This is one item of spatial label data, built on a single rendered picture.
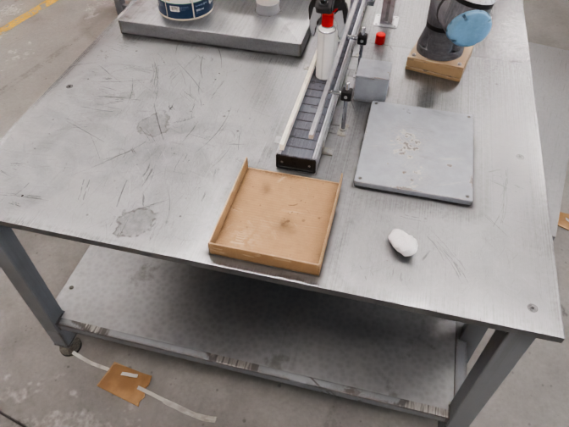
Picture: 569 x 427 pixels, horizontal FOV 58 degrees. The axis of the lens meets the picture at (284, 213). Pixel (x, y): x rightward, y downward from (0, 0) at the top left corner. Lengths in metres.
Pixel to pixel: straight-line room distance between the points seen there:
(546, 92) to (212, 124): 1.05
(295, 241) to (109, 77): 0.91
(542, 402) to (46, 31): 3.59
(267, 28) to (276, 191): 0.75
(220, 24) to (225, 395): 1.31
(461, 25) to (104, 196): 1.07
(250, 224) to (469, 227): 0.53
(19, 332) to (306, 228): 1.38
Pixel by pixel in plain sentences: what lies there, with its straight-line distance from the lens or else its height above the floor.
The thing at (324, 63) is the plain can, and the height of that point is 0.94.
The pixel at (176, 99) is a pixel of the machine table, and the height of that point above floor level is 0.83.
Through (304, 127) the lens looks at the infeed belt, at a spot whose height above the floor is 0.88.
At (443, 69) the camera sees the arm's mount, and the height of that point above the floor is 0.86.
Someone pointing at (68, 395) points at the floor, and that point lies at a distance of 2.07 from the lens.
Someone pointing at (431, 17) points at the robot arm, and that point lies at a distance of 1.77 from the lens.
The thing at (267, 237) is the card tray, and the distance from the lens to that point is 1.22.
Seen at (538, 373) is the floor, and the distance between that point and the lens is 2.17.
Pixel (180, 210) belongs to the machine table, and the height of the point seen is 0.83.
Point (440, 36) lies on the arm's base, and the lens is 1.77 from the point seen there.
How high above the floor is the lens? 1.78
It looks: 48 degrees down
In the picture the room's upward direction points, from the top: straight up
